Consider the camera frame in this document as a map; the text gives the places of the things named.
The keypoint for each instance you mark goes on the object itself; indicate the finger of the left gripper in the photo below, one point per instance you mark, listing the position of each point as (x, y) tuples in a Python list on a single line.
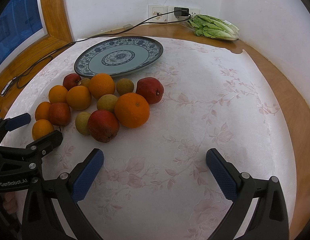
[(33, 153), (10, 124)]

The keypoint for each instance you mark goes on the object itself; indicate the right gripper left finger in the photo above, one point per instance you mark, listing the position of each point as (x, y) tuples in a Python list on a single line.
[(40, 220)]

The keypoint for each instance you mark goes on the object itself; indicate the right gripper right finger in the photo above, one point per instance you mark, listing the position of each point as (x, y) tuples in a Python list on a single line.
[(270, 217)]

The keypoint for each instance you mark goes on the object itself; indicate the dark red apple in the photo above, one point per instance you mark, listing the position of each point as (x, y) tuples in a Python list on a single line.
[(59, 114)]

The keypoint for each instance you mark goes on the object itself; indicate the green-brown fruit front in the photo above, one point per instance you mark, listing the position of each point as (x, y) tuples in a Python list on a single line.
[(81, 122)]

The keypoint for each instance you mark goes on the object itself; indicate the green-brown fruit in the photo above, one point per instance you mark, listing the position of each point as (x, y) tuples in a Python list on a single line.
[(84, 82), (81, 122), (107, 102), (124, 86)]

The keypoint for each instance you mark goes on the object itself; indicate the red apple front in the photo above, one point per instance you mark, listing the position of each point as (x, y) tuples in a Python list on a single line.
[(103, 126)]

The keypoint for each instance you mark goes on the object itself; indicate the red apple back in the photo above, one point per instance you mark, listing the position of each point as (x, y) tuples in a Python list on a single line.
[(71, 80)]

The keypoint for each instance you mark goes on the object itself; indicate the green-brown fruit back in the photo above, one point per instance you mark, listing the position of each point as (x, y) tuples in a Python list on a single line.
[(84, 82)]

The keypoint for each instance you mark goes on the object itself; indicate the large orange front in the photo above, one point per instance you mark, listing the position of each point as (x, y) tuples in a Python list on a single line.
[(132, 110)]

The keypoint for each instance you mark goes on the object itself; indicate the person left hand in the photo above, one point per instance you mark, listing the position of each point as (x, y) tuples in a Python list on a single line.
[(10, 204)]

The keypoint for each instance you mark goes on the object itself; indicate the white phone on desk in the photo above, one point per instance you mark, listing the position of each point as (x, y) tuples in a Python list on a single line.
[(8, 86)]

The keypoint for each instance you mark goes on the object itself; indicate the white floral table mat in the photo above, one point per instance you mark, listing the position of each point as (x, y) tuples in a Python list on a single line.
[(155, 183)]

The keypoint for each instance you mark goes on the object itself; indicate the blue white patterned plate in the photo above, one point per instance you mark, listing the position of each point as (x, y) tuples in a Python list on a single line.
[(118, 56)]

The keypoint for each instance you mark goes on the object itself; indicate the small grey plastic block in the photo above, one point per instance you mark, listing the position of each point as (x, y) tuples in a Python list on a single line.
[(127, 26)]

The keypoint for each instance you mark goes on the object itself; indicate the white power outlet plate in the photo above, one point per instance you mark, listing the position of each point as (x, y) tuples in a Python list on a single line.
[(172, 18)]

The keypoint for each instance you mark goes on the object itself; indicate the black power adapter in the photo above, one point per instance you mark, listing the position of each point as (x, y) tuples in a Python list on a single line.
[(181, 12)]

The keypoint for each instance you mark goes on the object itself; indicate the bagged green lettuce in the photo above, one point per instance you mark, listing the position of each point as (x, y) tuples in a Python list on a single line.
[(215, 28)]

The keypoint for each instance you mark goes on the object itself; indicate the wooden window frame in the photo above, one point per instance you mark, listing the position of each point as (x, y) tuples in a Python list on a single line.
[(32, 33)]

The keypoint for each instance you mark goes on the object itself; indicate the white wall socket plate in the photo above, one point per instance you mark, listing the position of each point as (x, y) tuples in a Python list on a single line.
[(157, 13)]

